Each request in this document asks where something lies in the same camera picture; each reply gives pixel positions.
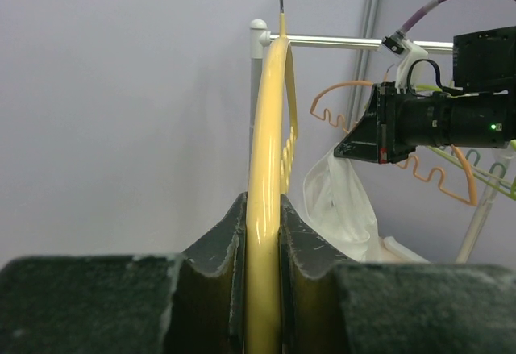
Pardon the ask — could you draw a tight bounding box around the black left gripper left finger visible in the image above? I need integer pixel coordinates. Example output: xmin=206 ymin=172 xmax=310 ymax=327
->
xmin=1 ymin=194 xmax=247 ymax=353

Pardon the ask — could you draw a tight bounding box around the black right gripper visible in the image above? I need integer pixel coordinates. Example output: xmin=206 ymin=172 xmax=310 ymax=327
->
xmin=333 ymin=82 xmax=416 ymax=165

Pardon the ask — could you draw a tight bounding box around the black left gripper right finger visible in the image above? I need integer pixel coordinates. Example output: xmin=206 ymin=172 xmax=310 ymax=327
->
xmin=279 ymin=198 xmax=515 ymax=353

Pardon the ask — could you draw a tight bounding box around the off-white t-shirt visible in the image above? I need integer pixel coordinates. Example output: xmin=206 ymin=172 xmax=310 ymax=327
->
xmin=303 ymin=149 xmax=381 ymax=262

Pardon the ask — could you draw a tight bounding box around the yellow hanger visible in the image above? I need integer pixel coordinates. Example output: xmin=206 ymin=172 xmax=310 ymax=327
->
xmin=243 ymin=5 xmax=298 ymax=353

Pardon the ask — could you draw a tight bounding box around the orange hanger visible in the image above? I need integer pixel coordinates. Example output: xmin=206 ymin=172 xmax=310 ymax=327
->
xmin=309 ymin=80 xmax=479 ymax=206

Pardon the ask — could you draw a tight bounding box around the mint green hanger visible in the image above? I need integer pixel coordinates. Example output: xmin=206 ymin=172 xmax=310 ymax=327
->
xmin=466 ymin=147 xmax=515 ymax=188

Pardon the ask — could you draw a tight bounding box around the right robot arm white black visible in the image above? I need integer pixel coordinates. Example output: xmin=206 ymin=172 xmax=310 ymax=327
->
xmin=334 ymin=27 xmax=515 ymax=164

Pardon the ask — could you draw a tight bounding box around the metal clothes rack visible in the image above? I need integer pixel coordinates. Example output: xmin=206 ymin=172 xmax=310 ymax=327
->
xmin=248 ymin=19 xmax=516 ymax=266

